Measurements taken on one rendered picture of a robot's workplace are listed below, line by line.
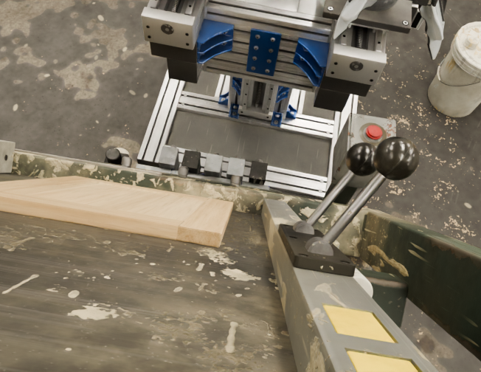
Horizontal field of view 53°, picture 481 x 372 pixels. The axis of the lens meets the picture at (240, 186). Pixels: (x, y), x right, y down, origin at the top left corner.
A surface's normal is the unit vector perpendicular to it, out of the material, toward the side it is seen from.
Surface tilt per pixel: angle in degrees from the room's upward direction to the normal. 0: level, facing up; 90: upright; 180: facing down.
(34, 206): 30
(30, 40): 0
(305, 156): 0
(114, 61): 0
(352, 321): 60
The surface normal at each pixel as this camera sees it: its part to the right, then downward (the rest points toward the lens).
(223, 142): 0.07, -0.45
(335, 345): 0.16, -0.99
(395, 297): -0.02, 0.05
